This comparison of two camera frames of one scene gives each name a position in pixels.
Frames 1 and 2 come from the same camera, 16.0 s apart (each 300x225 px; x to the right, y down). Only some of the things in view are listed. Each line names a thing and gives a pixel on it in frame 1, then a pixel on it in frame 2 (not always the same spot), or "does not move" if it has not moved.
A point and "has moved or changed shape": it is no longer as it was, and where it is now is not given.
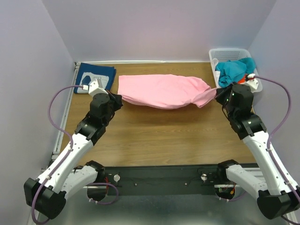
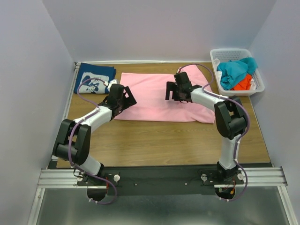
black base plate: (173, 180) does not move
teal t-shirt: (231, 72) does not move
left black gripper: (116, 100) to (124, 101)
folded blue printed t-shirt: (86, 73) does not move
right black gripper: (221, 93) to (175, 90)
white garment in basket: (217, 73) does not move
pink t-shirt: (163, 91) has moved or changed shape
